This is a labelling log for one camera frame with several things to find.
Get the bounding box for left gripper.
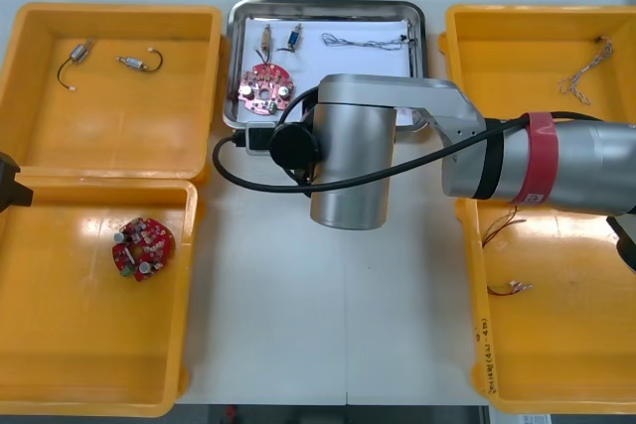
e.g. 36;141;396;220
0;150;35;213

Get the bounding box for round red circuit board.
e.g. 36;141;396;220
111;217;178;282
237;63;296;117

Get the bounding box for steel tray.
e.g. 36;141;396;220
222;0;427;133

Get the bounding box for pale solenoid with black cable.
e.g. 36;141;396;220
252;25;274;62

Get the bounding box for blue-label solenoid with black cable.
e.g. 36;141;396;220
276;24;305;54

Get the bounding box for white paper sheet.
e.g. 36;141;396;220
236;16;416;126

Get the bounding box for twisted blue-white wire harness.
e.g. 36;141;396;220
320;32;409;51
556;35;615;106

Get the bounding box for yellow-orange plastic bin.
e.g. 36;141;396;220
0;3;228;187
0;176;208;419
437;3;636;123

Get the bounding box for yellow-orange bin with handwriting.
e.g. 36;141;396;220
454;195;636;415

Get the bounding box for silver solenoid with black cable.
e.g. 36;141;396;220
56;41;96;93

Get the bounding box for white-label solenoid with black cable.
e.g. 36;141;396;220
115;48;165;73

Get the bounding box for red-black-green wire harness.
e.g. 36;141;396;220
479;206;528;249

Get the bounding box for short red-green wire harness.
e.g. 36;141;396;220
485;280;534;297

